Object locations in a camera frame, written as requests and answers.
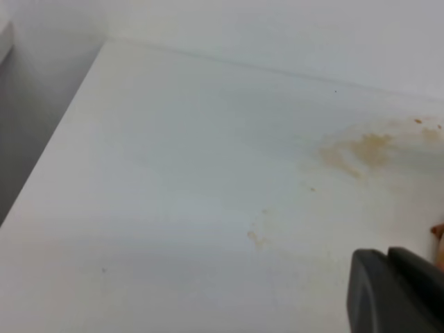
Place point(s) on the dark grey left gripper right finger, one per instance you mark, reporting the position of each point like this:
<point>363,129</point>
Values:
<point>424,278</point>

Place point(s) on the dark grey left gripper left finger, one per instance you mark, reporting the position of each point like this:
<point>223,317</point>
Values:
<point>381,300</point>

